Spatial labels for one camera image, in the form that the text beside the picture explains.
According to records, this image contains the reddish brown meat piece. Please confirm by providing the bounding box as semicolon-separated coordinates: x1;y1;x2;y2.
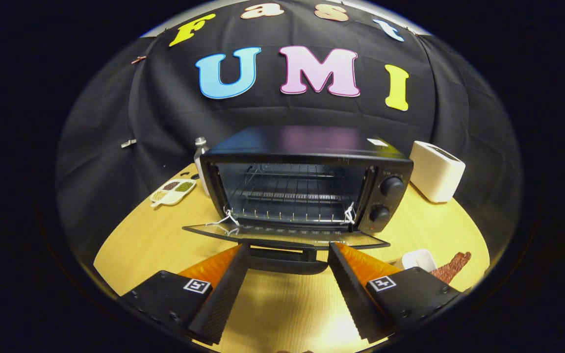
430;252;472;285

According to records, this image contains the white pop-up toaster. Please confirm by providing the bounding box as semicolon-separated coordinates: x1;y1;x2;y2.
409;141;466;203

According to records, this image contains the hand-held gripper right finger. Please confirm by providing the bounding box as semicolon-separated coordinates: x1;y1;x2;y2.
328;241;462;344

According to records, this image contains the black toaster oven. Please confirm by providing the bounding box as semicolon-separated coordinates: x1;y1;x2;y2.
182;125;414;275

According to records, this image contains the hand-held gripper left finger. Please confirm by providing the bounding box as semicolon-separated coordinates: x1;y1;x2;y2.
121;244;251;345

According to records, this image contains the white ribbed plate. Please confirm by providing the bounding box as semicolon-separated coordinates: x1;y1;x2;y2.
393;249;437;273

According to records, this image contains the clear plastic bottle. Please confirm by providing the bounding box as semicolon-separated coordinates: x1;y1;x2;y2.
193;137;210;197

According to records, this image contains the white divided seasoning dish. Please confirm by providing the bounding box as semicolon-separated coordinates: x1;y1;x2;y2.
149;178;197;207

